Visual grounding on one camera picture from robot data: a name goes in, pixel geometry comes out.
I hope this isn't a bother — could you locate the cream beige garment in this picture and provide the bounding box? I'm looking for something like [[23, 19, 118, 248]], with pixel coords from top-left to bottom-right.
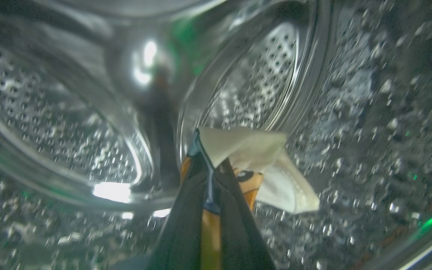
[[197, 126, 320, 215]]

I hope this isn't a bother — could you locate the stainless steel washing machine drum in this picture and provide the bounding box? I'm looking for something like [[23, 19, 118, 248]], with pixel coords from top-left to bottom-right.
[[0, 0, 432, 270]]

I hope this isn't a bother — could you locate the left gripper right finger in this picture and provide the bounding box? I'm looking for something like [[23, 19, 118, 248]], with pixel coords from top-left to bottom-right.
[[216, 159, 276, 270]]

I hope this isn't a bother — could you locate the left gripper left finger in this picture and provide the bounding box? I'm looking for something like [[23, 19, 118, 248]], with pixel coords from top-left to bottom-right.
[[150, 152, 211, 270]]

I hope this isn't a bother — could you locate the blue bear print garment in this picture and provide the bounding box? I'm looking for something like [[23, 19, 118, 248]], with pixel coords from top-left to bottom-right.
[[180, 129, 264, 270]]

